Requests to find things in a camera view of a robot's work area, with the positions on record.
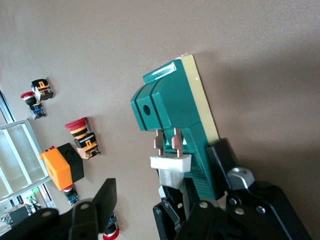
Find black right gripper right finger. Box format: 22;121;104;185
174;178;266;240

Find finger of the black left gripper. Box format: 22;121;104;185
206;137;314;240
152;186;183;240

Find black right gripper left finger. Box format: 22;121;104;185
0;177;118;240

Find green load switch white handle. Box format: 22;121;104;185
129;52;225;201

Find red button black contact block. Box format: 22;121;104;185
102;211;121;240

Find red button blue contact block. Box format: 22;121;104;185
62;186;80;207
20;91;47;121

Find red emergency stop orange block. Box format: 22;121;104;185
64;116;102;161

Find black electronics box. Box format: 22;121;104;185
0;204;35;226

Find white compartment tray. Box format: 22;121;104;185
0;119;52;205

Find orange black contact block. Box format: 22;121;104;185
31;77;55;102

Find orange black button enclosure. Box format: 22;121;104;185
38;142;85;192

